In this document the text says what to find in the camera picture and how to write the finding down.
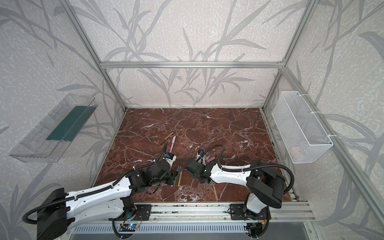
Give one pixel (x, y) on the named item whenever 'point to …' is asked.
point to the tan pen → (180, 175)
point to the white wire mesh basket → (304, 137)
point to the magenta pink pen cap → (211, 159)
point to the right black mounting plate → (238, 212)
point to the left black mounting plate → (142, 212)
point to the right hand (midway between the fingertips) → (195, 165)
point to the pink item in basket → (295, 152)
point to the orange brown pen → (179, 176)
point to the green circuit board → (127, 227)
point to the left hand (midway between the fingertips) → (180, 170)
